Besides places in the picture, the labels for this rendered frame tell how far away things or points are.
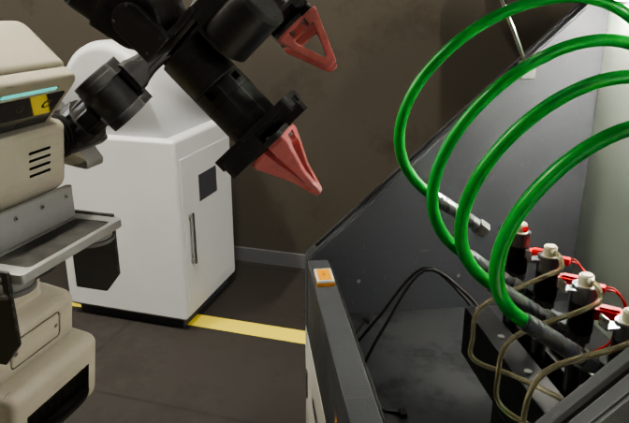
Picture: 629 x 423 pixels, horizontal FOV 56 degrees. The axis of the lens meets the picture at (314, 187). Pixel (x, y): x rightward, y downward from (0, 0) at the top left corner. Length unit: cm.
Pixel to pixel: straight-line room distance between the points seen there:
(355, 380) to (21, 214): 60
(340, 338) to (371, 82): 218
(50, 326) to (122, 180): 150
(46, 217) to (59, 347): 26
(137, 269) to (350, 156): 118
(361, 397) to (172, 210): 188
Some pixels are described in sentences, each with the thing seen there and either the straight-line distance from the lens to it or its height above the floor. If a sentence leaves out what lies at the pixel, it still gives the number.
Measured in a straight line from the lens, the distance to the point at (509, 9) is 78.
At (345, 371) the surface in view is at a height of 95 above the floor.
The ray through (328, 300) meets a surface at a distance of 99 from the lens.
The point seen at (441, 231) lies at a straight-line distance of 71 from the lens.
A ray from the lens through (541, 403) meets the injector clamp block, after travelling 76.
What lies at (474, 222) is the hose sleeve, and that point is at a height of 114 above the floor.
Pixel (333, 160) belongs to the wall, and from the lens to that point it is 308.
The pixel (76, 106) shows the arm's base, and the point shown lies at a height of 123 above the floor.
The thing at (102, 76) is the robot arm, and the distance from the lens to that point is 113.
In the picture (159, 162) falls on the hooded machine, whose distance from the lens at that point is 252.
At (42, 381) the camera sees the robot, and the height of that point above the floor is 79.
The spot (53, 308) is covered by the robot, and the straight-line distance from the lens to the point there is 121.
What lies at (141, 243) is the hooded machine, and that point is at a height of 41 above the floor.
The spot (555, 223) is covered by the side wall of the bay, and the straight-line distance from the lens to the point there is 126.
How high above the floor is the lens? 142
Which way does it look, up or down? 17 degrees down
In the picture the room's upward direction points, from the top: straight up
